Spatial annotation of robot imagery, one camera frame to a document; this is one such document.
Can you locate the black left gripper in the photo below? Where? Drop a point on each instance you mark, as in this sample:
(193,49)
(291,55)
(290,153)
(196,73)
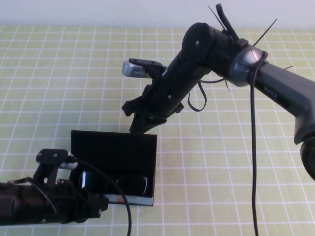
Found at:
(73,204)

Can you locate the black glasses case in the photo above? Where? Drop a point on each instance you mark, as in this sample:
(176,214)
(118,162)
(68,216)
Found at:
(110,152)

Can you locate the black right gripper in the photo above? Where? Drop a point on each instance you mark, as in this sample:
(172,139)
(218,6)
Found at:
(172,88)

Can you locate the right silver black wrist camera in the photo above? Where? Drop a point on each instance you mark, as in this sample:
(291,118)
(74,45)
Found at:
(130,68)

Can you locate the black frame glasses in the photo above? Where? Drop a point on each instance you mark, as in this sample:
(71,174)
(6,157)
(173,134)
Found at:
(133,184)

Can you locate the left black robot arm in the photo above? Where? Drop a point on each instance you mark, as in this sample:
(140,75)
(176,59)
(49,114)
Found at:
(19,204)

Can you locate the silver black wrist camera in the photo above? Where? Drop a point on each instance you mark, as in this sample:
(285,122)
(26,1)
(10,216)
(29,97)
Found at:
(51,155)
(130,68)

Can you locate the left silver black wrist camera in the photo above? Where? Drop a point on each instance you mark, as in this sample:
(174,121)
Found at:
(51,155)

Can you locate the green white grid tablecloth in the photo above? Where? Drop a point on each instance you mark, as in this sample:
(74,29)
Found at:
(73,73)

